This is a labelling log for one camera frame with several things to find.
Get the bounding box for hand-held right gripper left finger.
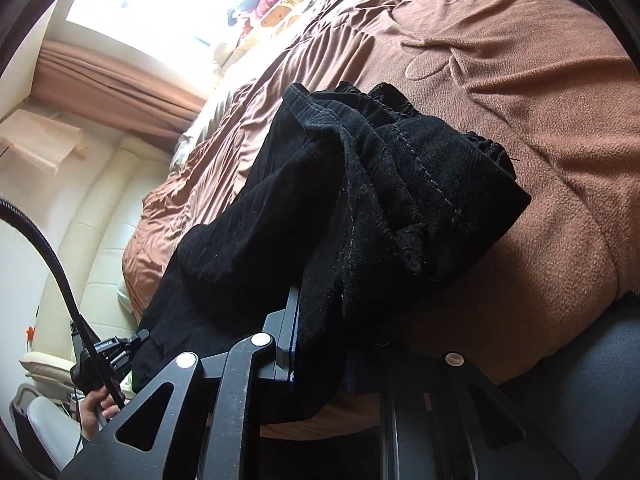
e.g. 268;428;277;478
59;285;303;480

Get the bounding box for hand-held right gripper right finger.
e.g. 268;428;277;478
350;347;581;480

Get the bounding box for black pants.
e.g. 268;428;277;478
132;81;532;423

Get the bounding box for person's left hand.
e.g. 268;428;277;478
80;389;123;441

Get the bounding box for grey white chair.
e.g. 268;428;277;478
10;382;86;471

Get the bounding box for cream padded headboard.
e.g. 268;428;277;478
20;137;173;376

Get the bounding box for dark grey rug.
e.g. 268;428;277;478
500;320;631;480

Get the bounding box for cream hanging cloth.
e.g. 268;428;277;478
0;107;91;176

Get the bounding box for white duvet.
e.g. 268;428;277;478
170;0;361;171

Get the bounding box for brown curtain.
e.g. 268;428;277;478
31;40;211;153

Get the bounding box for brown blanket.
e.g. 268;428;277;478
122;0;636;431

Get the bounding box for window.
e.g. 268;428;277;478
65;0;281;61

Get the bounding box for black cable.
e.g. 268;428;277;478
0;197;126;408

